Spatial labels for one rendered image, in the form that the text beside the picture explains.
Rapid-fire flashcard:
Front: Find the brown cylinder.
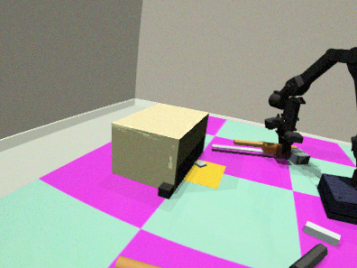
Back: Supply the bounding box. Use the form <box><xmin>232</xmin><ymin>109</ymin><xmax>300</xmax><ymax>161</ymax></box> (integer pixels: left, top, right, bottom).
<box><xmin>212</xmin><ymin>142</ymin><xmax>291</xmax><ymax>155</ymax></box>

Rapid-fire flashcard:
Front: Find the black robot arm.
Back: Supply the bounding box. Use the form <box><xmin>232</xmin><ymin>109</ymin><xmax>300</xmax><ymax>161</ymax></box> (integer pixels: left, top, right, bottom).
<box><xmin>265</xmin><ymin>47</ymin><xmax>357</xmax><ymax>167</ymax></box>

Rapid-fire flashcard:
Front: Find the beige low cabinet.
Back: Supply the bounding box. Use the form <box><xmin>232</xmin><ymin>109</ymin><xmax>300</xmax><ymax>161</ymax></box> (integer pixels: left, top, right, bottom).
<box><xmin>111</xmin><ymin>103</ymin><xmax>226</xmax><ymax>199</ymax></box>

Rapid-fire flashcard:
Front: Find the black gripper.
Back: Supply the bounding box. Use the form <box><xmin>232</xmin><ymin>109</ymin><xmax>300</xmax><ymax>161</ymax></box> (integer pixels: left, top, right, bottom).
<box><xmin>275</xmin><ymin>112</ymin><xmax>304</xmax><ymax>153</ymax></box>

